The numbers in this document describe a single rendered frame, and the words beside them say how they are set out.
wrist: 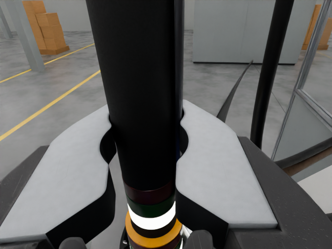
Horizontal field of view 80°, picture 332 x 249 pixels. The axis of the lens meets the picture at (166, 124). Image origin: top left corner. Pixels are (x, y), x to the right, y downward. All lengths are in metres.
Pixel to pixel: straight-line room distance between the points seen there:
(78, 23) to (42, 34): 6.16
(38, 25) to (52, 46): 0.70
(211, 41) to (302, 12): 2.02
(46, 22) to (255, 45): 6.41
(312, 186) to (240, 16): 5.20
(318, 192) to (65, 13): 14.62
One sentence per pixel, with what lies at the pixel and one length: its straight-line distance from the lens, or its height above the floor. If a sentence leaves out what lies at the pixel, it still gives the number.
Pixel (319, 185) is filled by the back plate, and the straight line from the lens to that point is 0.54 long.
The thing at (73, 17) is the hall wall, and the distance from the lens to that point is 14.48.
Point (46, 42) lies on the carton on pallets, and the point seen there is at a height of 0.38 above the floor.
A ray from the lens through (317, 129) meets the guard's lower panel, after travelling 1.37.
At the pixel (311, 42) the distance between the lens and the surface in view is 1.53.
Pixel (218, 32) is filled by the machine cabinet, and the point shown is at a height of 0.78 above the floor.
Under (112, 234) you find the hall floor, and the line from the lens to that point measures 1.81.
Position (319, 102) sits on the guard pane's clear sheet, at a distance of 1.39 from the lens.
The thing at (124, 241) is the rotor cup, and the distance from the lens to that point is 0.40.
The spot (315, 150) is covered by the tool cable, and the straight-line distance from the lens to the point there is 0.30.
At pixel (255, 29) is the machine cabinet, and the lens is 5.68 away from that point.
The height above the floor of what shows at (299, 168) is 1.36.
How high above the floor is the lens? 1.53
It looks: 32 degrees down
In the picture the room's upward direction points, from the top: 2 degrees counter-clockwise
